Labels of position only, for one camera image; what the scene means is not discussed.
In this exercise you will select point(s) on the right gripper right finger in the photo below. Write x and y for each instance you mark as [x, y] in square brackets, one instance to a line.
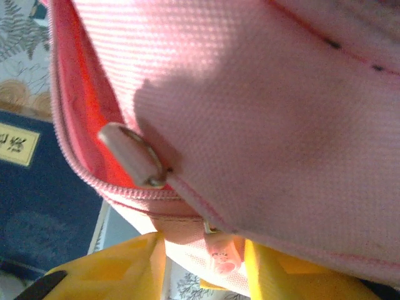
[297, 284]

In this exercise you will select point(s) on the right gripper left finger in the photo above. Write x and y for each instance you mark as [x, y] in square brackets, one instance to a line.
[118, 272]

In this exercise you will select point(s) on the navy book with gold label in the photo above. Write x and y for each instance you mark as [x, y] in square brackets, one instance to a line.
[47, 203]

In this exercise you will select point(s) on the pink student backpack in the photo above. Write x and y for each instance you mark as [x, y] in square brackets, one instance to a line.
[250, 125]

